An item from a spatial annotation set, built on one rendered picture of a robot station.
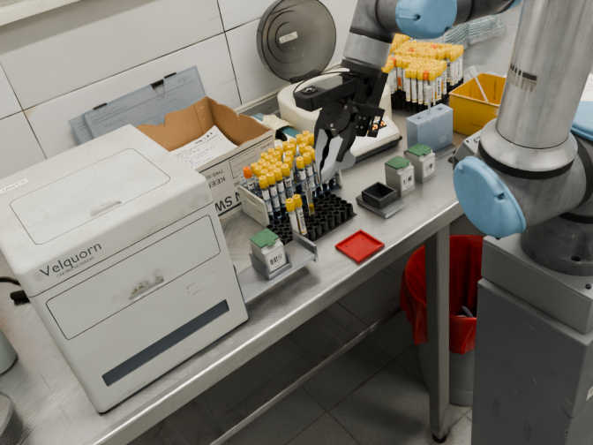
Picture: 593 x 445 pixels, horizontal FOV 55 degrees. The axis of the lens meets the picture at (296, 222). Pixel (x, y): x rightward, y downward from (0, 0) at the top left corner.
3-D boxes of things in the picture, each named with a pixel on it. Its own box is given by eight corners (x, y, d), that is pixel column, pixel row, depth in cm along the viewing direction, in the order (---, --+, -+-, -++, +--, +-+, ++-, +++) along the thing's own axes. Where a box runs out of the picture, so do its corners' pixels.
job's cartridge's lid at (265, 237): (264, 252, 97) (263, 249, 97) (249, 239, 101) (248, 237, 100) (281, 240, 99) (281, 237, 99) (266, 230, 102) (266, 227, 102)
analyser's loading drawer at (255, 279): (226, 320, 97) (219, 298, 94) (206, 301, 102) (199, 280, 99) (319, 261, 106) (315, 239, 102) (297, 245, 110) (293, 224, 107)
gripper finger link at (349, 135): (348, 164, 98) (363, 115, 95) (341, 164, 97) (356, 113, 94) (330, 155, 101) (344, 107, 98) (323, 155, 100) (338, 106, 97)
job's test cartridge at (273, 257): (270, 278, 101) (263, 251, 97) (255, 266, 104) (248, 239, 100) (288, 267, 103) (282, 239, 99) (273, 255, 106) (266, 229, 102)
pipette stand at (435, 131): (423, 166, 129) (421, 126, 123) (403, 154, 134) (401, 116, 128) (457, 150, 132) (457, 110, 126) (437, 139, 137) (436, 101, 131)
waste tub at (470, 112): (496, 146, 131) (499, 106, 125) (447, 131, 140) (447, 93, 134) (528, 122, 137) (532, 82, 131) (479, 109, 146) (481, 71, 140)
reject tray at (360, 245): (358, 264, 106) (357, 260, 106) (334, 248, 111) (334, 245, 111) (385, 246, 109) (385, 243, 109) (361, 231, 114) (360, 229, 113)
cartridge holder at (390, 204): (386, 219, 116) (385, 205, 114) (356, 202, 122) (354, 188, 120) (404, 207, 118) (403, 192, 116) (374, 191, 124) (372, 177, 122)
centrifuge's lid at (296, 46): (251, 4, 136) (239, 3, 143) (276, 103, 149) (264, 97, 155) (329, -20, 143) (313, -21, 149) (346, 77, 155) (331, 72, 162)
